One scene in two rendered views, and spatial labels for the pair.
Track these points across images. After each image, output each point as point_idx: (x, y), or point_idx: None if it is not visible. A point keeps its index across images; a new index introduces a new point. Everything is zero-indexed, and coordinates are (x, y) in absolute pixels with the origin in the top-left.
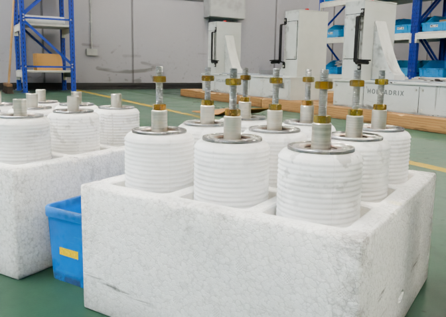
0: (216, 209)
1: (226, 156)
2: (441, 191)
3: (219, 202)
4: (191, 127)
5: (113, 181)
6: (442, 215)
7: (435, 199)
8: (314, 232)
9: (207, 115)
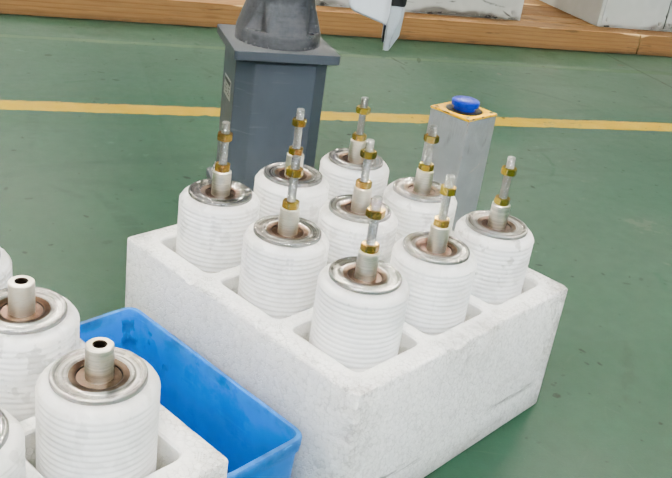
0: (487, 325)
1: (474, 271)
2: (64, 151)
3: (462, 317)
4: (313, 248)
5: (346, 368)
6: (160, 194)
7: (94, 170)
8: (547, 298)
9: (298, 221)
